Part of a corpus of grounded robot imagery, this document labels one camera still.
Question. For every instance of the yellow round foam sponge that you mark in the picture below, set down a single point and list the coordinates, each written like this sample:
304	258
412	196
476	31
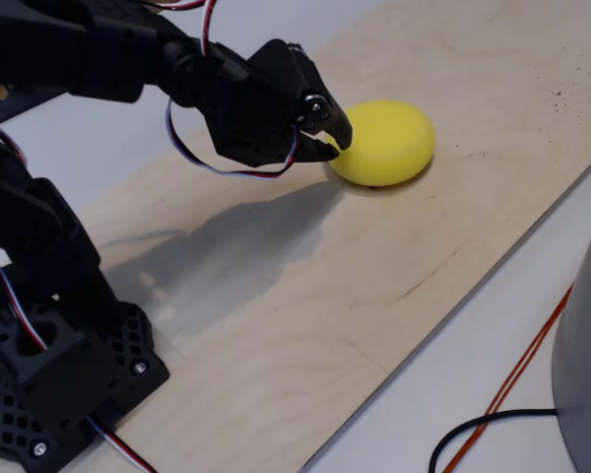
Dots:
389	148

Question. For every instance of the light plywood board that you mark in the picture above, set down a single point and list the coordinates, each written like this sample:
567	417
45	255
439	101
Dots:
325	295

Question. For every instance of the black clamp stand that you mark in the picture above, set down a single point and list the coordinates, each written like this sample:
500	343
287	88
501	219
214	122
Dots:
15	106

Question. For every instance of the black lattice robot base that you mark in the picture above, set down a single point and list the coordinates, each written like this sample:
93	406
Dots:
69	364

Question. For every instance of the grey round lamp shade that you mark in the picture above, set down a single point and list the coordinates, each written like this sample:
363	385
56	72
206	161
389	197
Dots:
586	369

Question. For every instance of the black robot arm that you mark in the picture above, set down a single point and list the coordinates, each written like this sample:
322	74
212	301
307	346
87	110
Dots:
54	49

